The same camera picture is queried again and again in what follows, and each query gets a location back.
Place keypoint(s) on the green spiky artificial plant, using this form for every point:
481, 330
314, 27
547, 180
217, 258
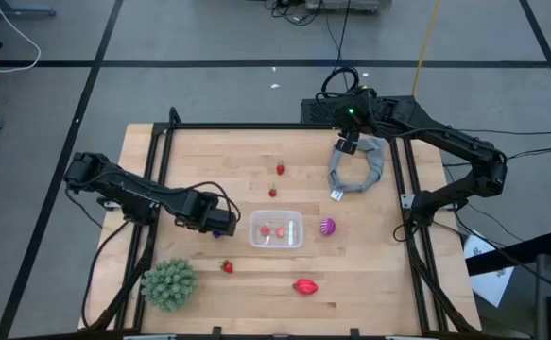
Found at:
168, 284

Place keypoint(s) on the black desk foot bar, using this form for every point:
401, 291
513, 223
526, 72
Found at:
516, 255

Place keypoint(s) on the black aluminium table frame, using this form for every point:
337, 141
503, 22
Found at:
237, 126

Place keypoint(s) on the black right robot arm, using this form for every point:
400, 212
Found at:
445, 134

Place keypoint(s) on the white paper sheet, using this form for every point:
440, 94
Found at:
490, 283

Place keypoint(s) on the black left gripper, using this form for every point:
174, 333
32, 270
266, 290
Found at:
220, 222

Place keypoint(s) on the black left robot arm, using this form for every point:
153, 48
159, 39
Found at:
128, 189

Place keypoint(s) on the black clamp bracket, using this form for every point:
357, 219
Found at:
216, 332
354, 333

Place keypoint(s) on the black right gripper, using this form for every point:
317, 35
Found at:
355, 113

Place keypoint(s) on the magenta white-striped toy vegetable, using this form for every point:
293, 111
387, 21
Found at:
328, 227

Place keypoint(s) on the black perforated computer case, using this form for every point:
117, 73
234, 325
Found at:
315, 113

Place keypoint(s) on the clear plastic tupperware container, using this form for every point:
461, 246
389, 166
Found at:
275, 219

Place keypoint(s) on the small red toy strawberry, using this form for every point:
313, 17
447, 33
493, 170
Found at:
228, 267
272, 192
280, 169

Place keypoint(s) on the grey cloth band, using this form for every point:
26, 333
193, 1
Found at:
376, 160

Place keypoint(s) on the red toy dragon fruit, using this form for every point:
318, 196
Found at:
304, 287

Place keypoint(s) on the grey equipment box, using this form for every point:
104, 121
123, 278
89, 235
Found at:
346, 5

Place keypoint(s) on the pink round toy berry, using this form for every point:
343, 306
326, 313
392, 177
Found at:
280, 232
265, 231

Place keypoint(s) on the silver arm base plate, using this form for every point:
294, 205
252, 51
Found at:
407, 201
112, 205

